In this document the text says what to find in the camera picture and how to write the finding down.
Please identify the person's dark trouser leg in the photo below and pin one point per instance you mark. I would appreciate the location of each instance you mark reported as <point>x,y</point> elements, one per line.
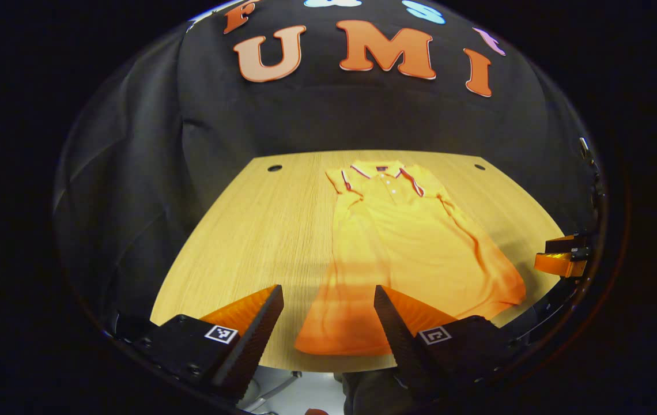
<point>374,395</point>

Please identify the grey metal bar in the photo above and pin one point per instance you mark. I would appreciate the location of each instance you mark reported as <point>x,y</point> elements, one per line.
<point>274,391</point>

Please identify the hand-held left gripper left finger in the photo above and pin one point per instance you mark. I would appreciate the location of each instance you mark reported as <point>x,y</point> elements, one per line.
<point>256,346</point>

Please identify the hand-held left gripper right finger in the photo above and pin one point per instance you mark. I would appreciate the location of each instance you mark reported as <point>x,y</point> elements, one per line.
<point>400,346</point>

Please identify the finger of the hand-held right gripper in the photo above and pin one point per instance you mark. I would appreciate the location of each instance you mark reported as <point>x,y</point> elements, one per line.
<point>562,237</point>
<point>559,265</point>

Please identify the orange polo T-shirt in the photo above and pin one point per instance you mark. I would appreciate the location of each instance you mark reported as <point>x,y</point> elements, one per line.
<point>409,242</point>

